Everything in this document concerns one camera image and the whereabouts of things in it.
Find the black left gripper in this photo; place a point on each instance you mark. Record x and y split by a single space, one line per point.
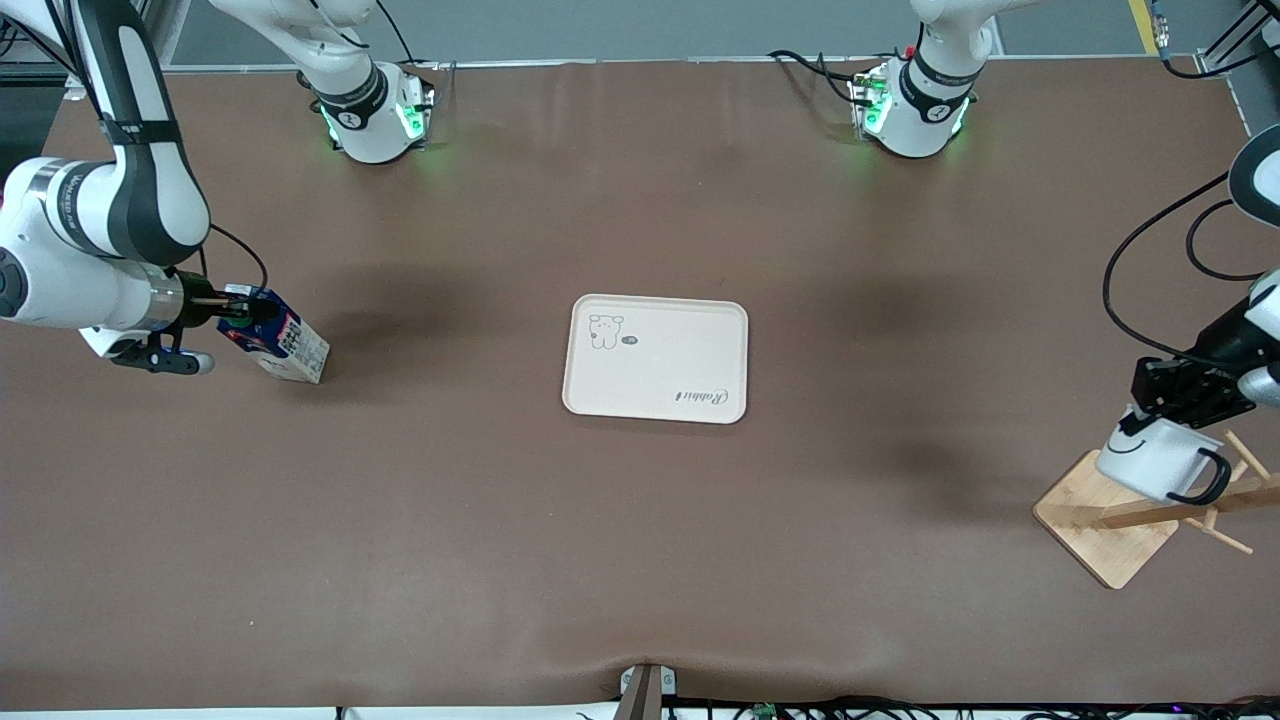
1218 349

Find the blue milk carton green cap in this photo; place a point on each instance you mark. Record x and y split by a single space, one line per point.
290 350

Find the cream tray with bear print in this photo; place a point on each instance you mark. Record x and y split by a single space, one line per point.
655 365

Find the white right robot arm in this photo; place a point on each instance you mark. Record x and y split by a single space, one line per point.
150 190

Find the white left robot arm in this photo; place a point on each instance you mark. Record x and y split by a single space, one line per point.
925 110

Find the wooden mug stand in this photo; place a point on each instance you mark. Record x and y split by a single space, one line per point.
1100 520

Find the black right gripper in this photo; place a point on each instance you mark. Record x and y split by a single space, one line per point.
203 308

